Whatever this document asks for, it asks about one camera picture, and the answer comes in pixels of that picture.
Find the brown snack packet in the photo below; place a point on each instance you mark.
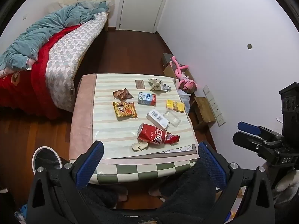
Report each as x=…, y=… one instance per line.
x=123, y=94

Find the checkered bed sheet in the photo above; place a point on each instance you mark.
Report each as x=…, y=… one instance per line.
x=70, y=49

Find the clear plastic tray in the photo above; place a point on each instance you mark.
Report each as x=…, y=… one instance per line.
x=173, y=120

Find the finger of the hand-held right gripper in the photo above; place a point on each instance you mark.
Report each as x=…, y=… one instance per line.
x=248, y=127
x=245, y=139

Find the striped tablecloth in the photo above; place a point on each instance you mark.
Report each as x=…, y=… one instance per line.
x=105, y=126

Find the beige shell piece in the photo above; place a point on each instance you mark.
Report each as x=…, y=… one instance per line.
x=135, y=147
x=143, y=145

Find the wooden stool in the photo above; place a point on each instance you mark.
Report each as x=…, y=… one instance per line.
x=204, y=108

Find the silver foil wrapper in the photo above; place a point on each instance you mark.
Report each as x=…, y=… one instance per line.
x=166, y=87

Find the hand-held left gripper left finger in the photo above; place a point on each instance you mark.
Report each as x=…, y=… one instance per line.
x=90, y=165

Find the white door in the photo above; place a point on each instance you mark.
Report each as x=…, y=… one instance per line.
x=142, y=4

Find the person's leg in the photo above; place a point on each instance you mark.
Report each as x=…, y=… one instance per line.
x=186, y=191
x=100, y=200

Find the red blanket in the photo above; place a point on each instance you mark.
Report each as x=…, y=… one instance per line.
x=39, y=79

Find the brown flat card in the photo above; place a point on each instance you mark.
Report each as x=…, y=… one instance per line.
x=140, y=84

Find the brown cardboard box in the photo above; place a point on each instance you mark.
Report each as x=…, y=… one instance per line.
x=169, y=71

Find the blue-grey quilt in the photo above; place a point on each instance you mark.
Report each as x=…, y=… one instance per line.
x=46, y=28

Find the person's left leg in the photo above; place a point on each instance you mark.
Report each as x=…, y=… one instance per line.
x=100, y=200

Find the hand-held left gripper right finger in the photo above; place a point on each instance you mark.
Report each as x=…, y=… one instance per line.
x=212, y=165

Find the white cardboard box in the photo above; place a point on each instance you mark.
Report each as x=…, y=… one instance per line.
x=157, y=118

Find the blue and red milk carton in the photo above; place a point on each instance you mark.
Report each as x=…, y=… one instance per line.
x=146, y=98

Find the white wall socket panel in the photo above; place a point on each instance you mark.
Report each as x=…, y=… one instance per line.
x=207, y=90
x=217, y=113
x=210, y=98
x=214, y=105
x=220, y=120

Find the white plastic bag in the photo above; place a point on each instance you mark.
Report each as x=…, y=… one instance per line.
x=185, y=100

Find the pink plush toy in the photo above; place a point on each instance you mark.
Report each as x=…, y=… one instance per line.
x=184, y=82

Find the yellow snack packet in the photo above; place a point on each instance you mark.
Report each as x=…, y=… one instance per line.
x=125, y=110

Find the crushed red soda can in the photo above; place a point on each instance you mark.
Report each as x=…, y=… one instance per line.
x=154, y=135

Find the green checkered tablecloth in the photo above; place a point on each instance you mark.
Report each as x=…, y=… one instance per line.
x=142, y=170

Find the person's right leg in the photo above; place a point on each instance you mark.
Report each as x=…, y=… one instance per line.
x=186, y=191

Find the crumpled white silver wrapper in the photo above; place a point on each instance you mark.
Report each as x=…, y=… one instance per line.
x=156, y=85

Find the yellow cigarette box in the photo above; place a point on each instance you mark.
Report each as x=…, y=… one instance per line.
x=175, y=105

